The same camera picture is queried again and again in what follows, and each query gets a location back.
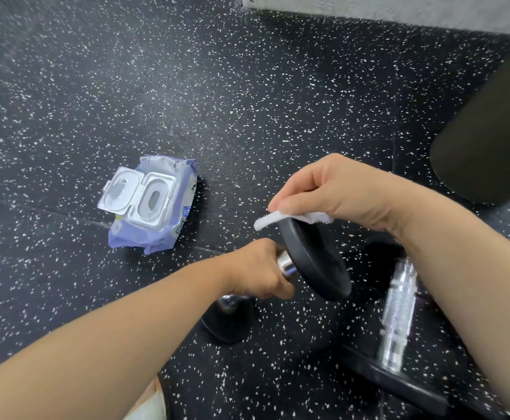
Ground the dark rounded pad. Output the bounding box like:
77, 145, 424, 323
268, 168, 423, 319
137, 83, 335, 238
429, 34, 510, 204

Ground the black dumbbell with chrome handle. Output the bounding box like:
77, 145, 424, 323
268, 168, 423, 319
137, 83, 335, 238
200, 215, 353, 344
337, 239, 453, 417

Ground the person's left forearm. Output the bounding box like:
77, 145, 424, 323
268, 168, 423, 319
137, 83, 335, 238
0, 253, 238, 420

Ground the person's right forearm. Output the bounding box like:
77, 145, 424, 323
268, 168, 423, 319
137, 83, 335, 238
390, 188, 510, 420

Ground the person's right hand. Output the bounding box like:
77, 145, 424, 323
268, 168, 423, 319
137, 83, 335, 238
267, 153, 414, 235

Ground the white wet wipe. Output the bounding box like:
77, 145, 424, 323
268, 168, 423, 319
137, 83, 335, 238
253, 209, 335, 232

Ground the person's left hand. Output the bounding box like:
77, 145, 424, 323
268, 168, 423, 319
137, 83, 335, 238
218, 238, 296, 301

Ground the purple wet wipes pack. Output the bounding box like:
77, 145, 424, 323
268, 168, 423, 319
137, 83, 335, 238
97, 155, 199, 257

